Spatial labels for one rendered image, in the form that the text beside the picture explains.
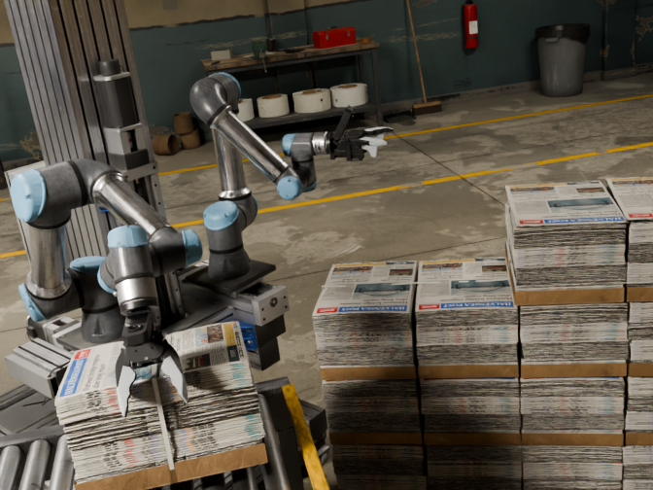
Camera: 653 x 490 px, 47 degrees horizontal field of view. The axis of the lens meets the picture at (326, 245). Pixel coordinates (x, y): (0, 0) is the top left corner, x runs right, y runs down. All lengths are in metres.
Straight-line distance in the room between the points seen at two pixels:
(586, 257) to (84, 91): 1.50
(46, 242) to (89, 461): 0.65
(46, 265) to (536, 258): 1.29
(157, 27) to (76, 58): 6.16
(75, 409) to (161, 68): 7.16
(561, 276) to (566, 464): 0.61
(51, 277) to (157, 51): 6.53
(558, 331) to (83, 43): 1.58
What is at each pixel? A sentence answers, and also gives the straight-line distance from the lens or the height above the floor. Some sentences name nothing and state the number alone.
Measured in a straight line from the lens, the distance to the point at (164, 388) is 1.51.
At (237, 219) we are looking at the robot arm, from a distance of 2.51.
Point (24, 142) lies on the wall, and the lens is 8.76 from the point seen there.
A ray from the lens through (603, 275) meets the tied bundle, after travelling 2.13.
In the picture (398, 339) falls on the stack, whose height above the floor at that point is 0.74.
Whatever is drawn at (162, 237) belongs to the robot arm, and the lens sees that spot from 1.64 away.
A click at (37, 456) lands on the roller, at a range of 1.89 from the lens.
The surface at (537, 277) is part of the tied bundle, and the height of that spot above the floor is 0.92.
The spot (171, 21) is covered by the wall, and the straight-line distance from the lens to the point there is 8.49.
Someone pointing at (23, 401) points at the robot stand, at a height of 0.21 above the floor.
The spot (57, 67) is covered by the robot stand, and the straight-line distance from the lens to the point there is 2.35.
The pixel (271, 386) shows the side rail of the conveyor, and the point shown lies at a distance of 1.92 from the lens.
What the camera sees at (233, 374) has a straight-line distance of 1.50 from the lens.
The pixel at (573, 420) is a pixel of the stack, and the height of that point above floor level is 0.46.
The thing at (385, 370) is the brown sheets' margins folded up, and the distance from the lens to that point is 2.24.
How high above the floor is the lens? 1.78
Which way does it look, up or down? 21 degrees down
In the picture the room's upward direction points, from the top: 7 degrees counter-clockwise
